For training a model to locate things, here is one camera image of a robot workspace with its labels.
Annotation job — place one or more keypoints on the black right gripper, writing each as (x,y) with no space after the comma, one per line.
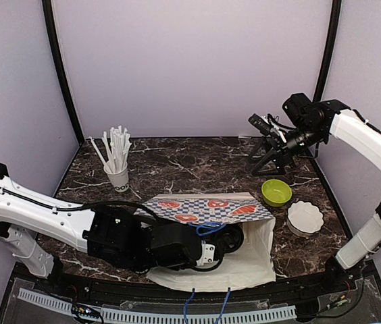
(284,150)

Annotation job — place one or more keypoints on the black coffee cup lid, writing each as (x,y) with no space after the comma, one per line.
(231,239)

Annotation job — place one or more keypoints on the checkered blue paper bag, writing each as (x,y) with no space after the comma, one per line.
(238,222)

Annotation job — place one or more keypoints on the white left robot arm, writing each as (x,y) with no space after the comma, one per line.
(103,230)

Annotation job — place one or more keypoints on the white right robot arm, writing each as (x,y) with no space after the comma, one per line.
(313,123)

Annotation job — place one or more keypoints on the lime green bowl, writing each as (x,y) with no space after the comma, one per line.
(276,193)

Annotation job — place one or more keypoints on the white scalloped ceramic bowl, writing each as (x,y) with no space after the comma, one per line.
(304,219)

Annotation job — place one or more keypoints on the white cup holding straws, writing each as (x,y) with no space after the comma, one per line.
(119,180)

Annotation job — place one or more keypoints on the bundle of white straws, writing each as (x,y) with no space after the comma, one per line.
(117,144)

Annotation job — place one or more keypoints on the white wrapped straw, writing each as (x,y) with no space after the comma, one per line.
(99,154)

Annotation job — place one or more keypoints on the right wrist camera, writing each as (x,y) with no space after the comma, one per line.
(296,107)

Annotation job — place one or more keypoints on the black right frame post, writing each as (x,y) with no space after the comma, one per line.
(328,50)

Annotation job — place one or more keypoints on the black frame post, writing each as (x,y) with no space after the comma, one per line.
(60,69)
(328,50)

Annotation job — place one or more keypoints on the black front table rail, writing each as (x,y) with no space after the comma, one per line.
(97,284)

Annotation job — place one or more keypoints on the grey slotted cable duct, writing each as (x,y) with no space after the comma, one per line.
(154,313)

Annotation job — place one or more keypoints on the black left frame post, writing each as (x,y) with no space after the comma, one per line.
(60,69)

